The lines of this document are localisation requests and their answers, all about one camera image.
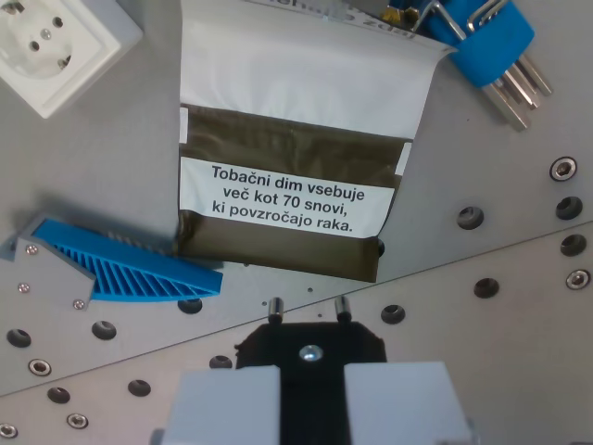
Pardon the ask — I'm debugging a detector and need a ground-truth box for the small yellow black component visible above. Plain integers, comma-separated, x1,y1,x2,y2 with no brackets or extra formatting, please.
387,6,420,30

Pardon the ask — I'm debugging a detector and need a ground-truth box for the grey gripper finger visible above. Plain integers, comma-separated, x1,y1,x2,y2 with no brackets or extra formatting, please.
344,361,479,445
164,364,283,445

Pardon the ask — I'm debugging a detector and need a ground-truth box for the blue ribbed plastic part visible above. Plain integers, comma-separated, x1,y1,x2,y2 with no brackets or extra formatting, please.
0,213,183,312
33,218,225,305

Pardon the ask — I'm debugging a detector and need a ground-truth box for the tobacco pouch with warning label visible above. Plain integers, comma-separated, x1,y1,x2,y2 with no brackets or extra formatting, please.
177,0,459,285

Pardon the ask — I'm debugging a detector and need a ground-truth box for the white wall socket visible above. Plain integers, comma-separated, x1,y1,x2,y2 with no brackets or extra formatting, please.
0,0,145,121

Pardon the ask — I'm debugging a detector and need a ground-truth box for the black plug with metal pins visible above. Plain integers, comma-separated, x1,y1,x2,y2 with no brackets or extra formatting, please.
235,296,388,445

